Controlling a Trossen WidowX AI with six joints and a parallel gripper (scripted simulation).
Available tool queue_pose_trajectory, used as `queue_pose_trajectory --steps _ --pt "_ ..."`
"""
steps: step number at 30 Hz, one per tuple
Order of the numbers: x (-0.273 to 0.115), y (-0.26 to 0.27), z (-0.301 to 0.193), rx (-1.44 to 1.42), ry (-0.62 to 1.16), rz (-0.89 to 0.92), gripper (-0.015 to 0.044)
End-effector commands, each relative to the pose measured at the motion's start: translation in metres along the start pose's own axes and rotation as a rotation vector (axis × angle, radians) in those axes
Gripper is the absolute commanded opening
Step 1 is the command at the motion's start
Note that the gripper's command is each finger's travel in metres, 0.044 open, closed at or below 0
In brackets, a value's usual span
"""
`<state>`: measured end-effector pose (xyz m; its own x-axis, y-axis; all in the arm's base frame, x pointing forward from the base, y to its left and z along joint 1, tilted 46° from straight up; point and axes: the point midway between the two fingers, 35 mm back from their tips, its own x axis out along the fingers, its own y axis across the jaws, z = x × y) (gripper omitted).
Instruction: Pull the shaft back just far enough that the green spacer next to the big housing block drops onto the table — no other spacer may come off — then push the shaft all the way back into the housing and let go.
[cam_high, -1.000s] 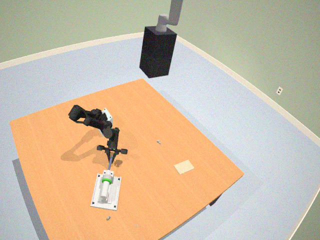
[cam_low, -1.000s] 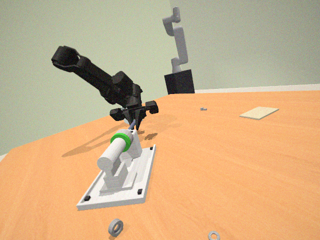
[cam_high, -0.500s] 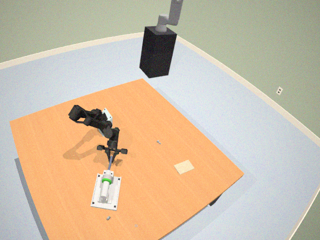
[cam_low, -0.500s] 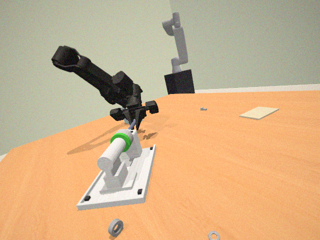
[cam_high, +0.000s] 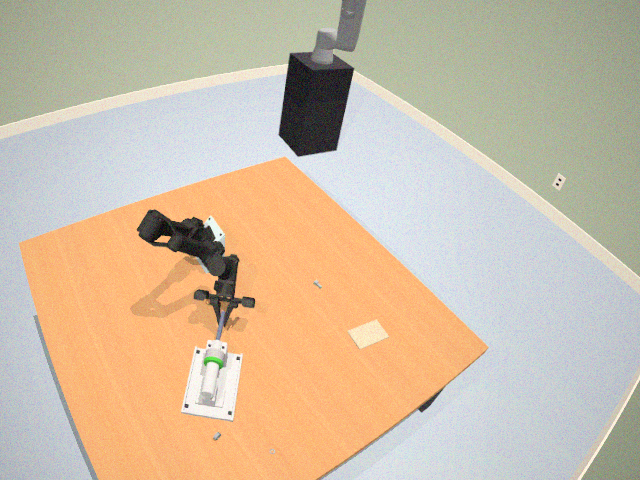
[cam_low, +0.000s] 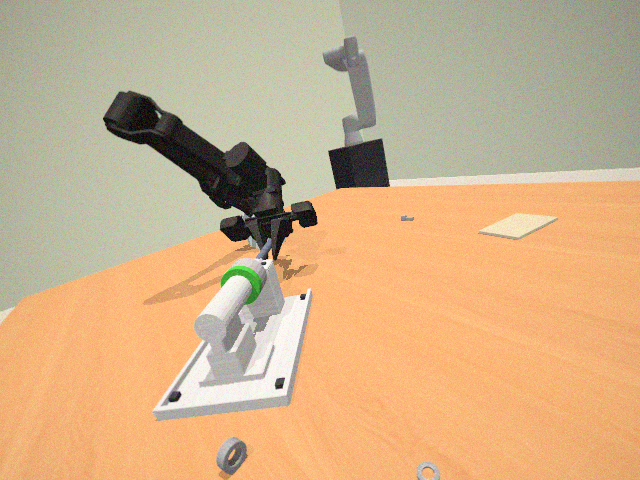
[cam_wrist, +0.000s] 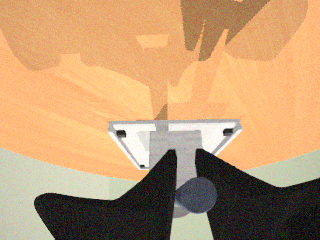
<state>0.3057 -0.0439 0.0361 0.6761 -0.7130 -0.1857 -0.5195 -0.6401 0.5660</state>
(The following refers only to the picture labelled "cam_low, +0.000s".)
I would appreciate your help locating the green ring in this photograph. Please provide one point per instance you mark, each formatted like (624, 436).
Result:
(249, 274)

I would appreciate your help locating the beige flat rectangular plate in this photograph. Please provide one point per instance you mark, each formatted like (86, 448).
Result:
(518, 225)

